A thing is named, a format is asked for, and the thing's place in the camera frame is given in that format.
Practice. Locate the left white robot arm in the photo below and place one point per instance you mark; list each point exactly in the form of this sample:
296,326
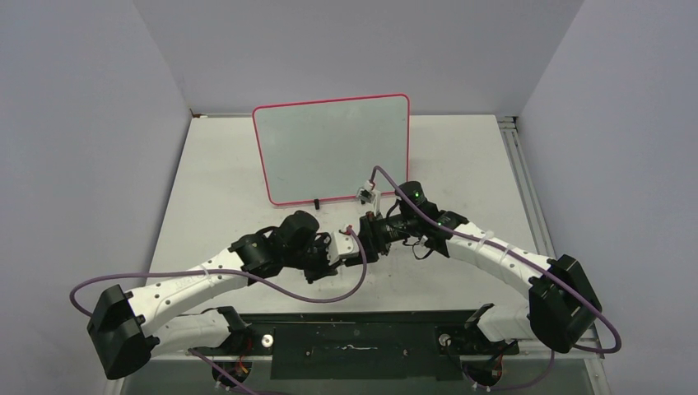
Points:
129,327

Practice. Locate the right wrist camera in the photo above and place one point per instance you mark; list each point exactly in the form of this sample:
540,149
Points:
367,193

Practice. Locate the pink framed whiteboard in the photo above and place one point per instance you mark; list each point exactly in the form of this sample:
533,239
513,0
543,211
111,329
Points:
324,150

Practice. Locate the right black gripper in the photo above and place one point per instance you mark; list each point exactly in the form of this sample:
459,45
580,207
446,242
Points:
372,237

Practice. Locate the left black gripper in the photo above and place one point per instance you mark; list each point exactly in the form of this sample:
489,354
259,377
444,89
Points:
324,268

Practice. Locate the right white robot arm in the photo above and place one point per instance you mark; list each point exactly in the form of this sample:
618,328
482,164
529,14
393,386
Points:
560,306

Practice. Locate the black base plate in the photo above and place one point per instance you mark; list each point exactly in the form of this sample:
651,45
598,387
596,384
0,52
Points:
377,345

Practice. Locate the aluminium right rail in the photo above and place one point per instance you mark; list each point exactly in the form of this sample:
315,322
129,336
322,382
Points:
537,223

